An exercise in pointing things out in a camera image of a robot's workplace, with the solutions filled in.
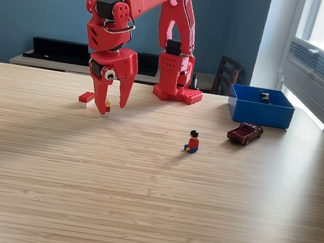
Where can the small red yellow lego piece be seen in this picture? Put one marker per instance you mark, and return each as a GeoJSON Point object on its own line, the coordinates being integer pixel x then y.
{"type": "Point", "coordinates": [108, 106]}

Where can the toy figure red shirt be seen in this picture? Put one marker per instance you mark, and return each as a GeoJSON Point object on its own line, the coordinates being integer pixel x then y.
{"type": "Point", "coordinates": [194, 144]}

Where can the dark red toy car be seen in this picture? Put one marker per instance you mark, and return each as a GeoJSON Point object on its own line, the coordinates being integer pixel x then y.
{"type": "Point", "coordinates": [243, 134]}

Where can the yellow toy digger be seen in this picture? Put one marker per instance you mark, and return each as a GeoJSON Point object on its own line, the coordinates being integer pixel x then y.
{"type": "Point", "coordinates": [264, 96]}

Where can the red white lego brick stack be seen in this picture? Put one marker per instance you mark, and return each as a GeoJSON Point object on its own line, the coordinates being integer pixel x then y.
{"type": "Point", "coordinates": [86, 98]}

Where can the blue plastic bin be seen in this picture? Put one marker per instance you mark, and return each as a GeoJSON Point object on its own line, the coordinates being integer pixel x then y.
{"type": "Point", "coordinates": [259, 114]}

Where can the pale wooden sideboard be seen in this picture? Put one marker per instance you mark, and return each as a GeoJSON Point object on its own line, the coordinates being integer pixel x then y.
{"type": "Point", "coordinates": [52, 65]}

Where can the black shelf unit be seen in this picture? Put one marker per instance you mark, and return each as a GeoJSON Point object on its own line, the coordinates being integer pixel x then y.
{"type": "Point", "coordinates": [57, 52]}

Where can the black table clamp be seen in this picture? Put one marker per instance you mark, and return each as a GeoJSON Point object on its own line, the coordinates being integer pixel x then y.
{"type": "Point", "coordinates": [194, 82]}

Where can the dark wooden chair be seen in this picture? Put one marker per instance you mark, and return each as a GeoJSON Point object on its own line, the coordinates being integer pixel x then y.
{"type": "Point", "coordinates": [226, 73]}

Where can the grey window vent unit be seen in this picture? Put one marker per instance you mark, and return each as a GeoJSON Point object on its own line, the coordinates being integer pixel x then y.
{"type": "Point", "coordinates": [312, 82]}

